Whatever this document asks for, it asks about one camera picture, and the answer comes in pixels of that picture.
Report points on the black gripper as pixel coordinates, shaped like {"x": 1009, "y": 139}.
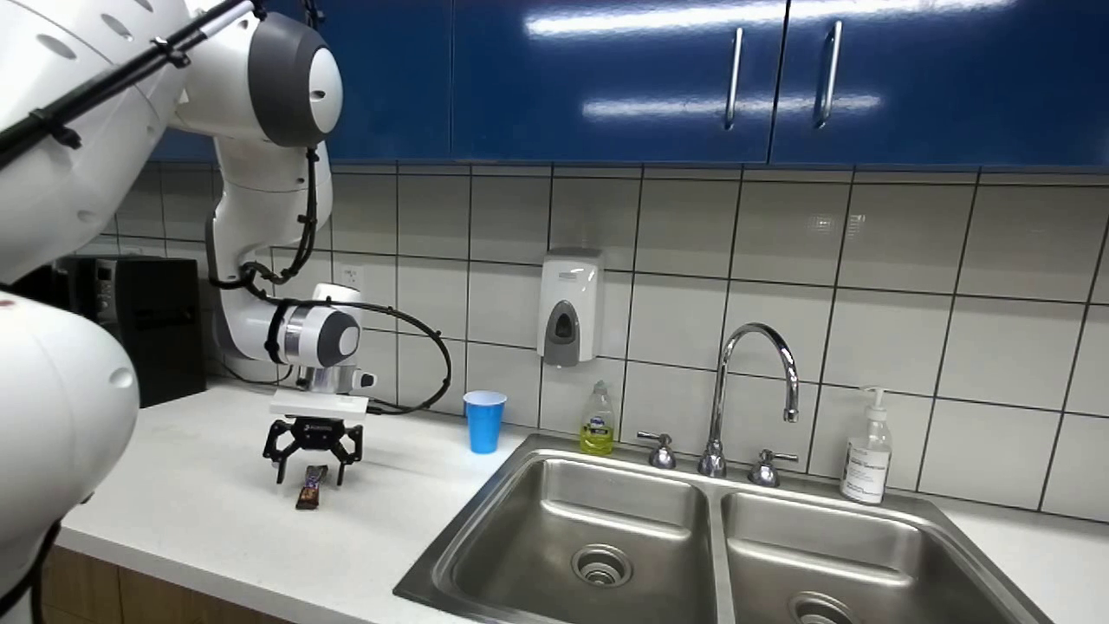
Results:
{"x": 315, "y": 433}

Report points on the brown chocolate bar wrapper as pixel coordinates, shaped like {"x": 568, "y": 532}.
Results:
{"x": 310, "y": 485}

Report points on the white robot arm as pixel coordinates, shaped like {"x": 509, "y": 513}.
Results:
{"x": 88, "y": 98}

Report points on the stainless steel double sink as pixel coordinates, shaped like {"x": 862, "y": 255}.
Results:
{"x": 569, "y": 539}

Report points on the blue plastic cup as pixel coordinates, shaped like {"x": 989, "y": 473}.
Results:
{"x": 482, "y": 413}

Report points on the black coffee maker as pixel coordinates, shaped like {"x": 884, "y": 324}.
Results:
{"x": 152, "y": 306}

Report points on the blue left cabinet door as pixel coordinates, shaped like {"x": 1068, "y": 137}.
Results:
{"x": 552, "y": 79}

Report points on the blue cabinet door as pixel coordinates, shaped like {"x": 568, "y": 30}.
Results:
{"x": 943, "y": 83}
{"x": 552, "y": 79}

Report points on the chrome gooseneck faucet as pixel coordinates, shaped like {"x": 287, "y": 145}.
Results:
{"x": 740, "y": 407}

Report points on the clear hand soap pump bottle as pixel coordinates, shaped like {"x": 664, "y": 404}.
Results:
{"x": 869, "y": 455}

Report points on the blue right cabinet door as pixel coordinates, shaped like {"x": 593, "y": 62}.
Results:
{"x": 943, "y": 83}

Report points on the white wall soap dispenser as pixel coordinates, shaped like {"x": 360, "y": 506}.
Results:
{"x": 569, "y": 308}

